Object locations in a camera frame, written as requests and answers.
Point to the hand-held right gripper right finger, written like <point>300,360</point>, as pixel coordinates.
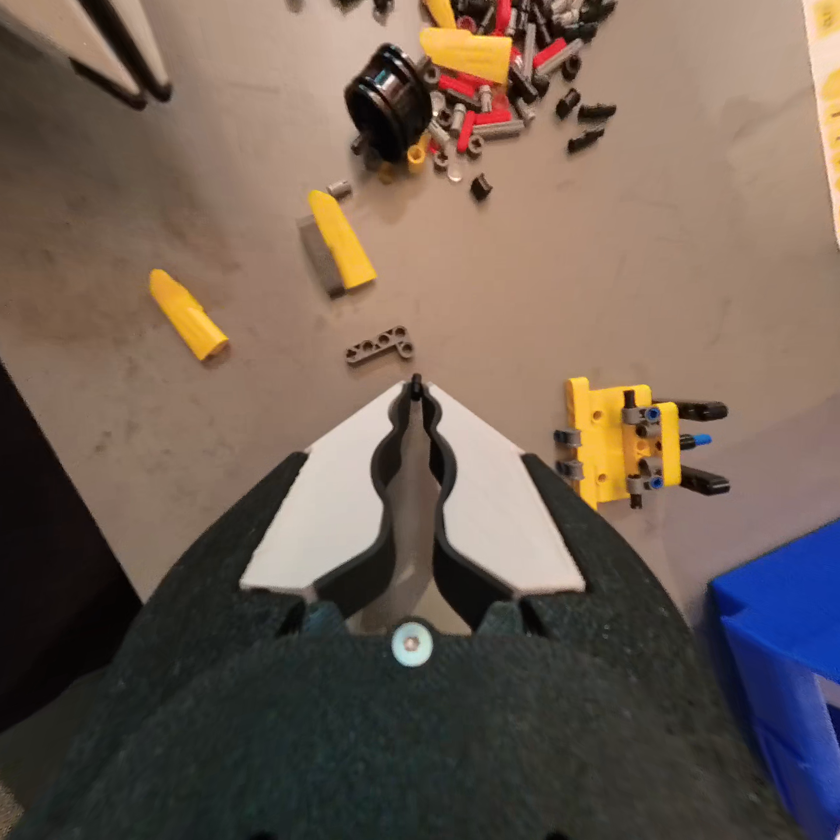
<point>505,525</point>

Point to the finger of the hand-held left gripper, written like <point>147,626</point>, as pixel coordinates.
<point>145,46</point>
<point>59,29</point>

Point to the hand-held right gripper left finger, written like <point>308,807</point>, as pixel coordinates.
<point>308,525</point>

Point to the small black toy pin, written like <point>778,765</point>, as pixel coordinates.
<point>415,384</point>

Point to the grey angled beam with holes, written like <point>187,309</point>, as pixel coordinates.
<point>369,350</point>

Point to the yellow toy block assembly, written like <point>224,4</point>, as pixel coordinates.
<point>604,446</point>

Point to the small grey toy pin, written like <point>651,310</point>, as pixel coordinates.
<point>339,190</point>

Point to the black toy wheel hub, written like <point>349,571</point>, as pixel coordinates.
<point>384,98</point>

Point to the blue plastic bin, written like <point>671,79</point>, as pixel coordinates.
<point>774,623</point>

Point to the large yellow toy panel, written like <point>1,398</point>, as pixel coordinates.
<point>469,56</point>

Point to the small black toy connector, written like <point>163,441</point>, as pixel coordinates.
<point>481,187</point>

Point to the pile of toy building parts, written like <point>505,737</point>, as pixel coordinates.
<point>482,118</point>

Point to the printed paper sheet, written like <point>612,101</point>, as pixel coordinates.
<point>828,98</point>

